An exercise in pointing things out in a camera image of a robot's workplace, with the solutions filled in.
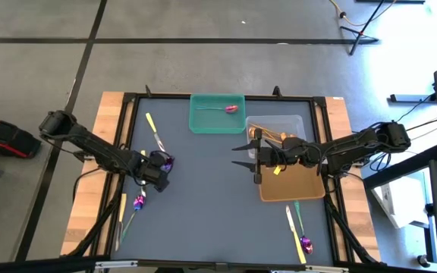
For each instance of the iridescent rainbow spoon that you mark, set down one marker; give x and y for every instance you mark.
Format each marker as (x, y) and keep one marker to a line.
(231, 109)
(168, 165)
(307, 245)
(139, 202)

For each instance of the black tripod stand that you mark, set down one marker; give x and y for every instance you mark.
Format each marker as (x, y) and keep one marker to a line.
(360, 34)

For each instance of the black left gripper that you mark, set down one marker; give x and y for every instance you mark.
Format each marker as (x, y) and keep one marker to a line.
(154, 174)

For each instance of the clear plastic bin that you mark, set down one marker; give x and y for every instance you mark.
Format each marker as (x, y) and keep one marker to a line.
(279, 122)

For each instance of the silver corner bracket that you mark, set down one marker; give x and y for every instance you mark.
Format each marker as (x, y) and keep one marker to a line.
(116, 264)
(328, 269)

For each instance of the wooden table side board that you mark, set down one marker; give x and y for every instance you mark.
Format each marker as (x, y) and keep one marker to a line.
(104, 113)
(340, 113)

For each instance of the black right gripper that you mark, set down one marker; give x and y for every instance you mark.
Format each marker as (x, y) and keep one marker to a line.
(279, 153)

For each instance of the black caster wheel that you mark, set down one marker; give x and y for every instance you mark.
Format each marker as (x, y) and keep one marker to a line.
(423, 261)

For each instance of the black table frame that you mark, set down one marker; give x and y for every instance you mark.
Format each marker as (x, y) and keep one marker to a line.
(165, 95)

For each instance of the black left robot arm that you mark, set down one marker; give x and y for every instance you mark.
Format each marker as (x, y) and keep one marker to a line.
(101, 151)

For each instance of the teal plastic bin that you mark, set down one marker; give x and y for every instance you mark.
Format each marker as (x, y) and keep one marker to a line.
(211, 123)

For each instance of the yellow gripper tag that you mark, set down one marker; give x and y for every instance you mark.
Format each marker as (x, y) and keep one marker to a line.
(277, 170)

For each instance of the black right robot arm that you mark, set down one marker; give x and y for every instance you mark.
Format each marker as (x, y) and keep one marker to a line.
(355, 144)

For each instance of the white box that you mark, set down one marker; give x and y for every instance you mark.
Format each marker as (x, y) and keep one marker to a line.
(400, 201)

